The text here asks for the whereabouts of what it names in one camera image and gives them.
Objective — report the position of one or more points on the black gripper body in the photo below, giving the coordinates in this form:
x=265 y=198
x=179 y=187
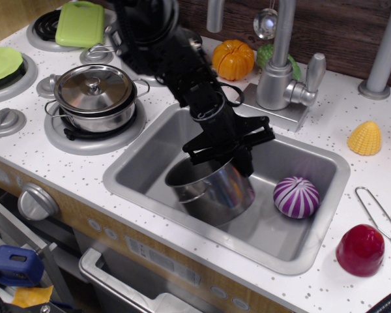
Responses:
x=223 y=131

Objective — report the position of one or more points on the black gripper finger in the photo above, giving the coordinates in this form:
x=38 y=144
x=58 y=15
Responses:
x=242 y=161

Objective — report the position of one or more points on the small steel pot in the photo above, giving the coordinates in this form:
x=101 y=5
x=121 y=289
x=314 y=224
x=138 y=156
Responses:
x=213 y=191

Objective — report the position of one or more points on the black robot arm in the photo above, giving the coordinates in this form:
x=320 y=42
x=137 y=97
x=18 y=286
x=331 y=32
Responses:
x=148 y=37

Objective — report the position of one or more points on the grey toy sink basin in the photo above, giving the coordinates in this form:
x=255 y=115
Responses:
x=263 y=234

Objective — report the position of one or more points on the steel pot with lid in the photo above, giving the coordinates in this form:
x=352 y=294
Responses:
x=96 y=98

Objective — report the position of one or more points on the purple striped toy onion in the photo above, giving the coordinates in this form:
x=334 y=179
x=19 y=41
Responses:
x=296 y=197

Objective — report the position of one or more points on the silver toy faucet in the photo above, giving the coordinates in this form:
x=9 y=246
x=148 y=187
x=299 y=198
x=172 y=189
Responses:
x=285 y=100

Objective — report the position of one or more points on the orange toy pumpkin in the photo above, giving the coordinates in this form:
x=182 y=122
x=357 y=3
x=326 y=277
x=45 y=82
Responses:
x=233 y=60

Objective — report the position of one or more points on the green toy vegetable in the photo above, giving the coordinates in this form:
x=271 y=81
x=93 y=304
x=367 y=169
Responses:
x=265 y=53

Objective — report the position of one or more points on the hanging steel ladle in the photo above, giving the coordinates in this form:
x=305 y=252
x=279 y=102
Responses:
x=264 y=23

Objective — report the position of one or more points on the yellow toy corn piece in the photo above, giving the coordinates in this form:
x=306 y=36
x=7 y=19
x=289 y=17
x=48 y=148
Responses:
x=365 y=139

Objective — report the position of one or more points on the red toy apple half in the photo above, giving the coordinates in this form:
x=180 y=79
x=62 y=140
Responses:
x=361 y=251

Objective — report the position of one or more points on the grey stove knob middle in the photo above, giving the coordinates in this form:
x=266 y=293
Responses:
x=87 y=58

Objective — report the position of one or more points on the grey stove knob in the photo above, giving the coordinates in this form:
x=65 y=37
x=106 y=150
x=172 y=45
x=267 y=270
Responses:
x=45 y=87
x=87 y=58
x=11 y=121

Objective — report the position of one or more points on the front right stove burner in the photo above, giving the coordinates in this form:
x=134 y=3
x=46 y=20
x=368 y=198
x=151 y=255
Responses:
x=55 y=133

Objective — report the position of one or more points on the green toy cutting board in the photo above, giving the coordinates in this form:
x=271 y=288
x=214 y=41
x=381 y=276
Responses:
x=81 y=24

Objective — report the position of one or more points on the grey stove knob left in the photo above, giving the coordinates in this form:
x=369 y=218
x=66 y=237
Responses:
x=45 y=87

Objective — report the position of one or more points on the grey oven dial knob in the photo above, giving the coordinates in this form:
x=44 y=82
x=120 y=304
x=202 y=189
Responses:
x=35 y=204

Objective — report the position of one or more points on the back left stove burner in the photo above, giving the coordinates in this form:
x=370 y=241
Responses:
x=41 y=33

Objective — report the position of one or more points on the grey stove knob front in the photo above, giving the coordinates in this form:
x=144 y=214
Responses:
x=11 y=121

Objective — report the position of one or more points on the green toy plate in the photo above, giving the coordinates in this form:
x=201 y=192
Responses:
x=10 y=61

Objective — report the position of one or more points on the blue clamp tool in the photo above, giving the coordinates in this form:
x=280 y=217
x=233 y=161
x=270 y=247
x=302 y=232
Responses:
x=20 y=267

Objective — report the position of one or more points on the yellow tape piece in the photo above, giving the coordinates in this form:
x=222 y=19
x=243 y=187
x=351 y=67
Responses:
x=30 y=296

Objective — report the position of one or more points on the steel saucepan with handle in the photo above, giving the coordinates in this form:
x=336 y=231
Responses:
x=192 y=36

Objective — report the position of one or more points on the grey hanging utensil handle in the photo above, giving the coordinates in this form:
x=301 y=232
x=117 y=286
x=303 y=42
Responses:
x=215 y=15

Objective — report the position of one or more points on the grey vertical post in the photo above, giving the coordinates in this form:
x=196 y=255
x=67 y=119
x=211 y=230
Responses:
x=376 y=86

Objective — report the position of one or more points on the grey oven door handle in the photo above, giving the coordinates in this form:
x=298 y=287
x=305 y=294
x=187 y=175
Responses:
x=129 y=287

